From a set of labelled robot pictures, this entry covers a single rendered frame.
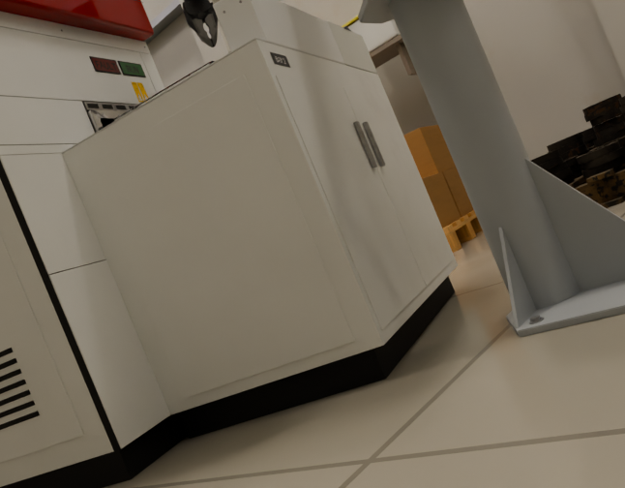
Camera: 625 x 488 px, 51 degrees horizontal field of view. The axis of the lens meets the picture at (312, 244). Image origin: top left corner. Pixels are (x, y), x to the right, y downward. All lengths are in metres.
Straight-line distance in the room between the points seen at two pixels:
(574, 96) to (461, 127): 3.14
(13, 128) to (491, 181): 1.14
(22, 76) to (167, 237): 0.57
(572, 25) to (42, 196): 3.66
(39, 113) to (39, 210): 0.29
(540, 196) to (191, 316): 0.88
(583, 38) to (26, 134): 3.62
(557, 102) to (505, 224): 3.19
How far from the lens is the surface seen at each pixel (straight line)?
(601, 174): 3.11
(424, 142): 4.20
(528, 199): 1.55
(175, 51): 6.60
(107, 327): 1.71
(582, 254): 1.58
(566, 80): 4.67
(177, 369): 1.73
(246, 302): 1.58
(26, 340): 1.74
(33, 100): 1.87
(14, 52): 1.92
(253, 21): 1.60
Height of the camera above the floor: 0.35
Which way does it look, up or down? level
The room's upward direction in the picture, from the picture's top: 23 degrees counter-clockwise
